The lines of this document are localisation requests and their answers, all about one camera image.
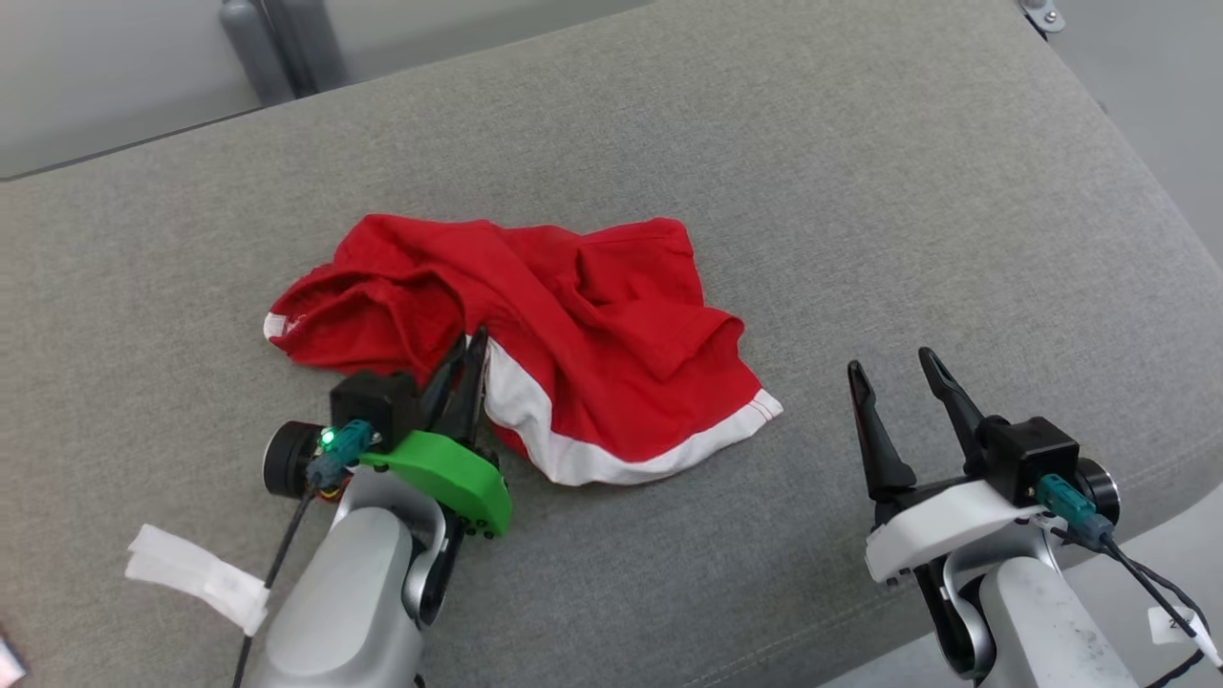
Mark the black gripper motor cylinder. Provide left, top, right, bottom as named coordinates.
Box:
left=1075, top=459, right=1121, bottom=527
left=263, top=420, right=326, bottom=499

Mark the grey rounded partition leg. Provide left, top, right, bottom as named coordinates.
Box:
left=220, top=0, right=295, bottom=107

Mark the red garment with white hem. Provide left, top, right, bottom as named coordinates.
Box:
left=263, top=214, right=784, bottom=486

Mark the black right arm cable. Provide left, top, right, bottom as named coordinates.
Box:
left=1037, top=475, right=1223, bottom=688

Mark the white tape strip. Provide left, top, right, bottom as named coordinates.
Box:
left=124, top=524, right=271, bottom=636

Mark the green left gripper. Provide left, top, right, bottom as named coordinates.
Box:
left=358, top=326, right=514, bottom=539

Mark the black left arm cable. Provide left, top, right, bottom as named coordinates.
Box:
left=232, top=420, right=374, bottom=688

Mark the grey metal floor bracket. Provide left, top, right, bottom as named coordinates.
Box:
left=1017, top=0, right=1067, bottom=35

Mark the white cable label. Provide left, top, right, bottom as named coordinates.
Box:
left=1147, top=605, right=1223, bottom=670

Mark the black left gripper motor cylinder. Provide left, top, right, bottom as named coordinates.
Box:
left=263, top=420, right=326, bottom=499

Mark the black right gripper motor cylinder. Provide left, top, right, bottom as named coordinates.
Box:
left=1075, top=459, right=1121, bottom=527

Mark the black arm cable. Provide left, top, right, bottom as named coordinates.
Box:
left=232, top=420, right=374, bottom=688
left=1037, top=475, right=1223, bottom=688

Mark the grey fabric sofa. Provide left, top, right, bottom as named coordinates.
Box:
left=0, top=0, right=1223, bottom=688

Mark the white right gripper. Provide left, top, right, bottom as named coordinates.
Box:
left=847, top=347, right=1051, bottom=586

